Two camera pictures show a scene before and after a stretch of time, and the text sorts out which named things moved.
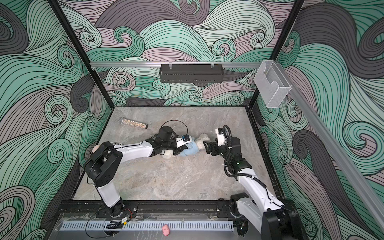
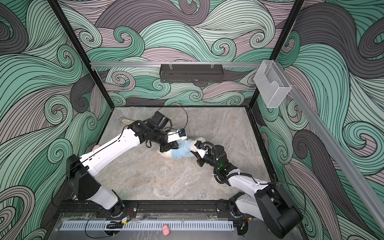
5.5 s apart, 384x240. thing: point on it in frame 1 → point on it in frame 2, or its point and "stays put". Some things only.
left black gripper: [179, 150] → [169, 146]
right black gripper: [212, 145] → [200, 160]
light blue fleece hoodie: [193, 148] stays put
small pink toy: [166, 230] stays put
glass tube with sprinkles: [128, 121] stays put
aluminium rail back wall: [175, 64] stays put
